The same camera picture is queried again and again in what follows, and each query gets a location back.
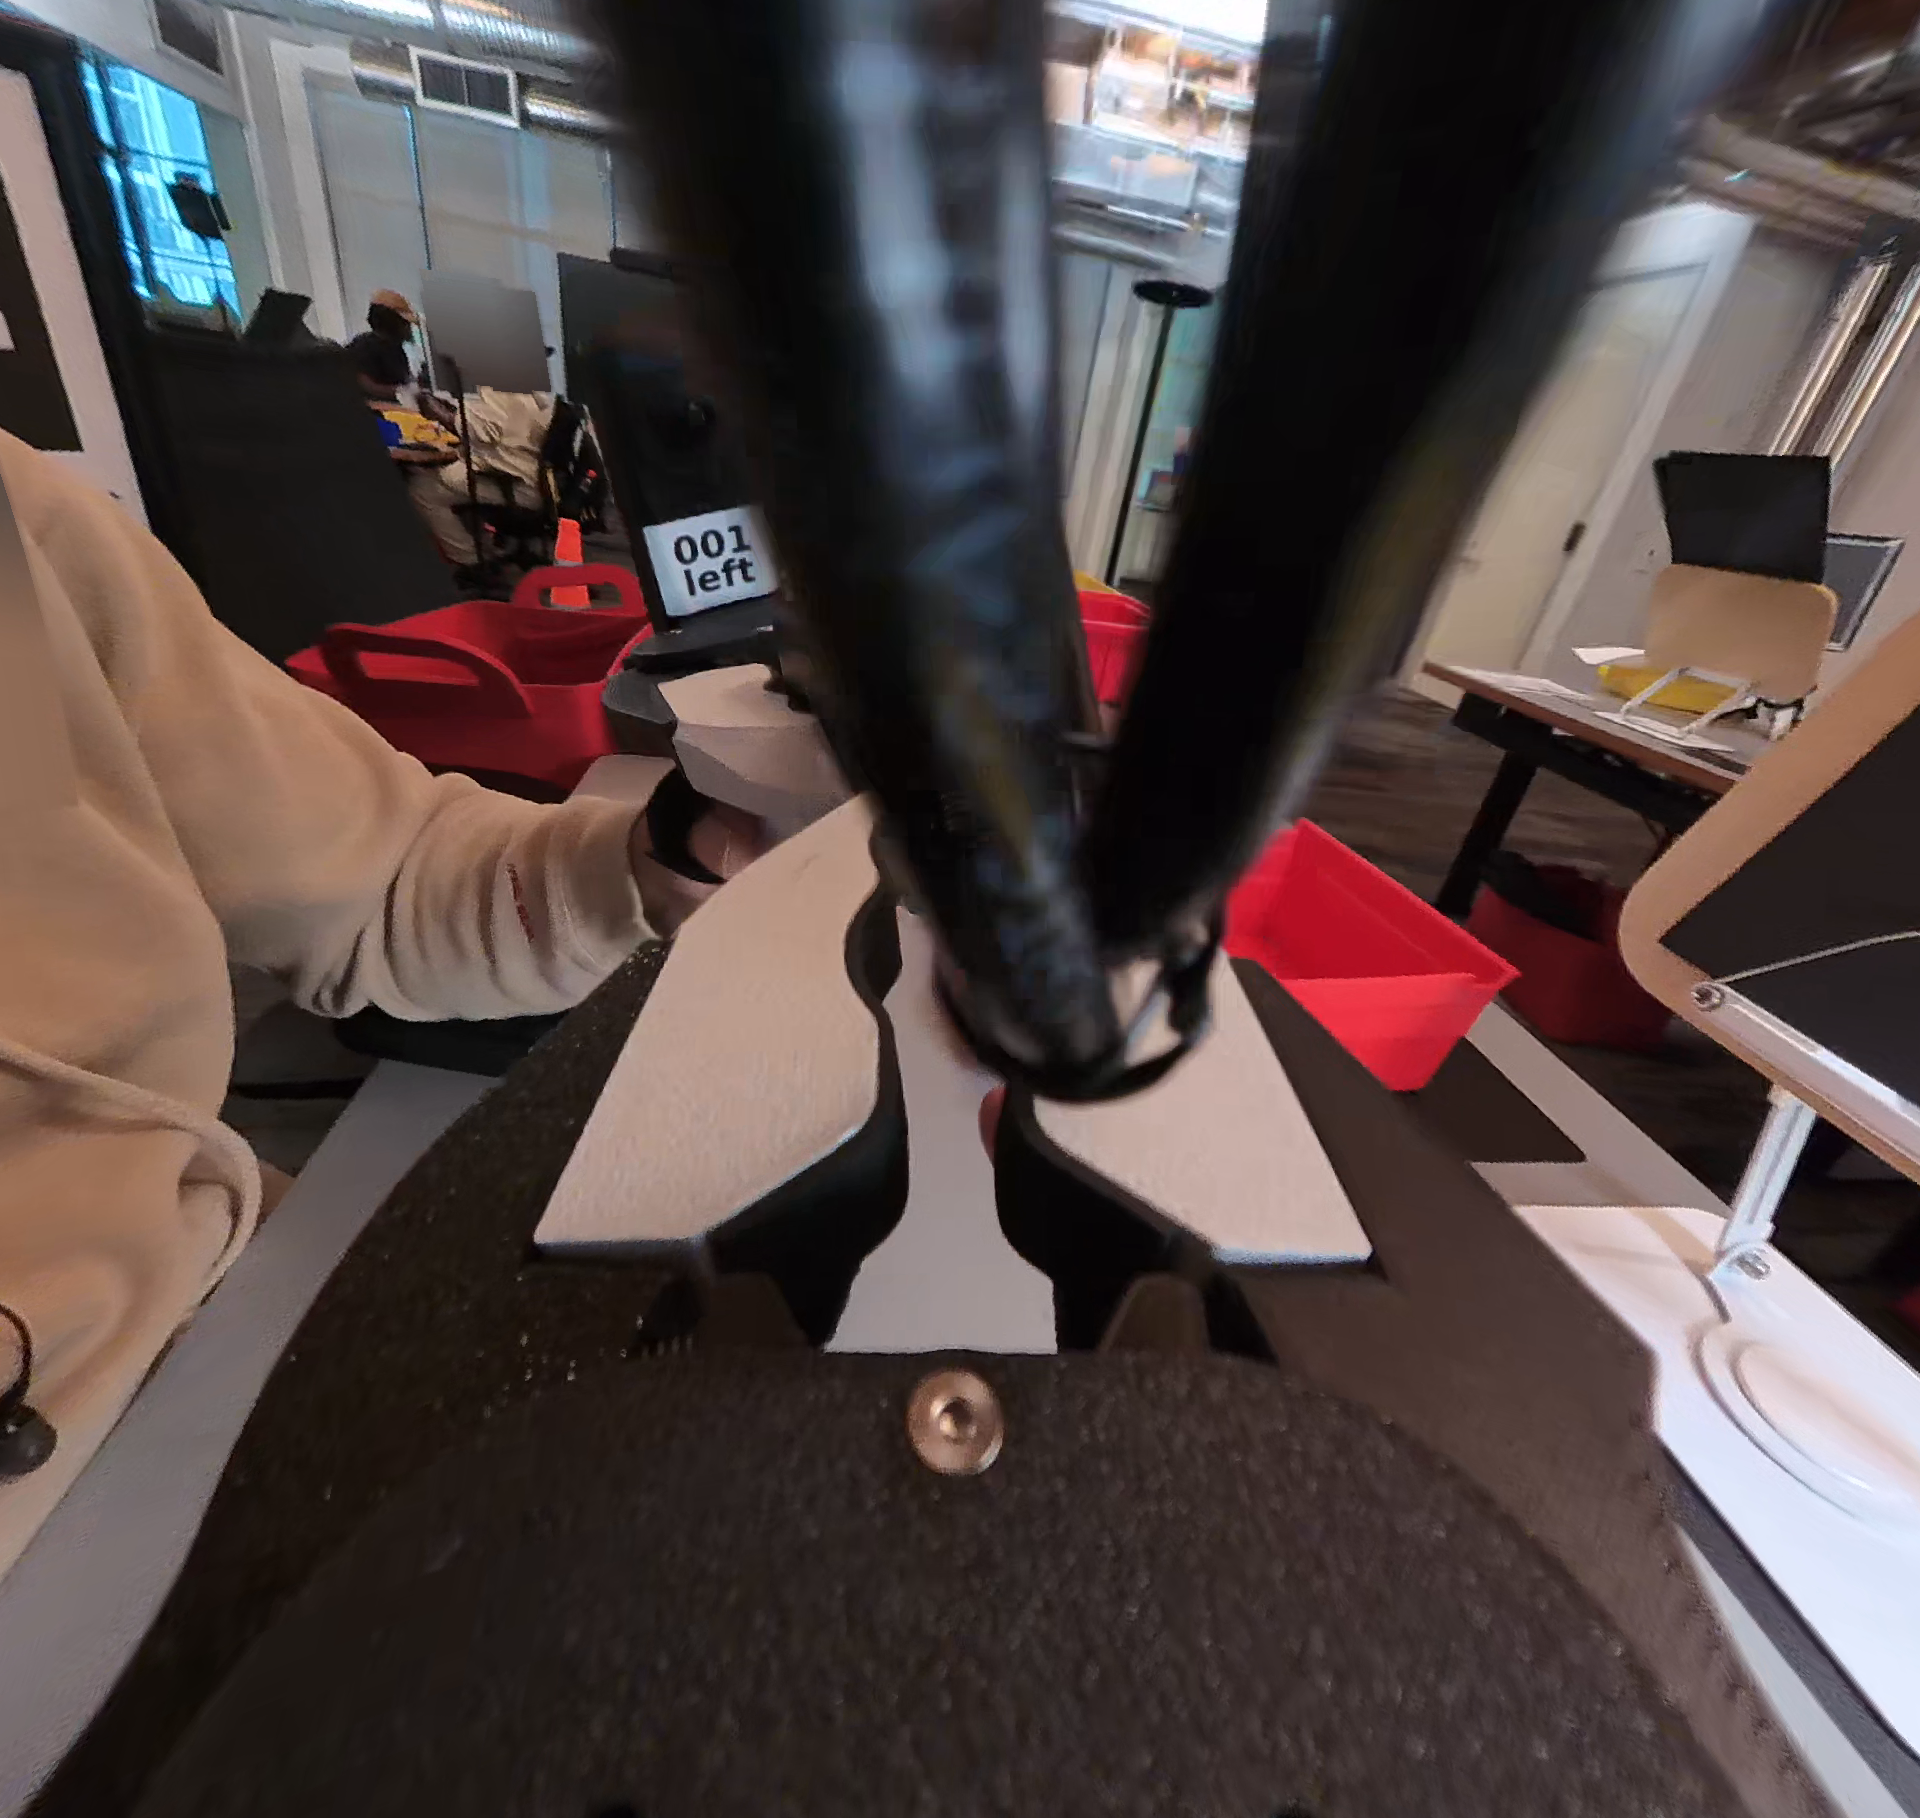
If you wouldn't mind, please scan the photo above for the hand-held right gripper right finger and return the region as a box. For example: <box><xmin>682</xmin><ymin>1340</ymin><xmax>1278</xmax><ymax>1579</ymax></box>
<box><xmin>991</xmin><ymin>950</ymin><xmax>1381</xmax><ymax>1286</ymax></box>

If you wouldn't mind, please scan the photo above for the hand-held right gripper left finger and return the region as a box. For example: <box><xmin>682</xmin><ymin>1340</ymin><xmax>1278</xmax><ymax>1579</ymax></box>
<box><xmin>533</xmin><ymin>797</ymin><xmax>916</xmax><ymax>1286</ymax></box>

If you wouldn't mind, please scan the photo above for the black ethernet cable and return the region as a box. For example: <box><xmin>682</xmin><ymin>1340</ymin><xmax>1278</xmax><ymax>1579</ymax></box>
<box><xmin>579</xmin><ymin>0</ymin><xmax>1713</xmax><ymax>1108</ymax></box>

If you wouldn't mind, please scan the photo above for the red plastic bin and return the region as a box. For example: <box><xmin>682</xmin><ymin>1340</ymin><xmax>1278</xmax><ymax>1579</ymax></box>
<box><xmin>1223</xmin><ymin>818</ymin><xmax>1520</xmax><ymax>1095</ymax></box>
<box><xmin>1077</xmin><ymin>584</ymin><xmax>1155</xmax><ymax>717</ymax></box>

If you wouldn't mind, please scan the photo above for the person's left forearm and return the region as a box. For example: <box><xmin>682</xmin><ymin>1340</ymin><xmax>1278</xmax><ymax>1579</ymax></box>
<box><xmin>0</xmin><ymin>429</ymin><xmax>670</xmax><ymax>1024</ymax></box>

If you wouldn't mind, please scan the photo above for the person's left hand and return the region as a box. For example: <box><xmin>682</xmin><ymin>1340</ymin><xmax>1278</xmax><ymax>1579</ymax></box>
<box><xmin>630</xmin><ymin>783</ymin><xmax>805</xmax><ymax>935</ymax></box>

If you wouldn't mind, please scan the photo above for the red storage crate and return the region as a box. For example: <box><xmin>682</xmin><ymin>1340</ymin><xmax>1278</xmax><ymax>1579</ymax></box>
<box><xmin>1470</xmin><ymin>873</ymin><xmax>1675</xmax><ymax>1047</ymax></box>

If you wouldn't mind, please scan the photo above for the white board stand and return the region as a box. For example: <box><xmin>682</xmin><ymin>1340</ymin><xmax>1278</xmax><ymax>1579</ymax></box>
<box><xmin>1517</xmin><ymin>1098</ymin><xmax>1920</xmax><ymax>1564</ymax></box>

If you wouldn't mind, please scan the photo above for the black partition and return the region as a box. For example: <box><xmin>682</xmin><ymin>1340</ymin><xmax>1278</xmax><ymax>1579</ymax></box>
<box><xmin>143</xmin><ymin>325</ymin><xmax>459</xmax><ymax>627</ymax></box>

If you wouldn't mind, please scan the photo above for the black floor lamp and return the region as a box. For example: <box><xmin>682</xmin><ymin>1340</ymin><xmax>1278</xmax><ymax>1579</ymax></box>
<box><xmin>1109</xmin><ymin>277</ymin><xmax>1216</xmax><ymax>587</ymax></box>

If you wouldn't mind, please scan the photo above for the wooden office desk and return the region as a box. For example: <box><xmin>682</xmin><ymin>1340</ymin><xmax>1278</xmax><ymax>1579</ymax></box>
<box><xmin>1423</xmin><ymin>661</ymin><xmax>1780</xmax><ymax>928</ymax></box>

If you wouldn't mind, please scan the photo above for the wooden board with black panel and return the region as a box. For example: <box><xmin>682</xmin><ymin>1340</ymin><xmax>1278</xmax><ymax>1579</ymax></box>
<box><xmin>1622</xmin><ymin>616</ymin><xmax>1920</xmax><ymax>1188</ymax></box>
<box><xmin>1642</xmin><ymin>450</ymin><xmax>1838</xmax><ymax>717</ymax></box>

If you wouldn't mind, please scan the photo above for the person's beige hoodie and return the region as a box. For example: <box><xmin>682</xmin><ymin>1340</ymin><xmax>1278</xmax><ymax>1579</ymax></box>
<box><xmin>0</xmin><ymin>1007</ymin><xmax>265</xmax><ymax>1564</ymax></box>

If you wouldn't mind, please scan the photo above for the red tub with handles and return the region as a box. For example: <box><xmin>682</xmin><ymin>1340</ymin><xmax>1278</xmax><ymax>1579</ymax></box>
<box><xmin>286</xmin><ymin>603</ymin><xmax>653</xmax><ymax>798</ymax></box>
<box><xmin>511</xmin><ymin>562</ymin><xmax>649</xmax><ymax>620</ymax></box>

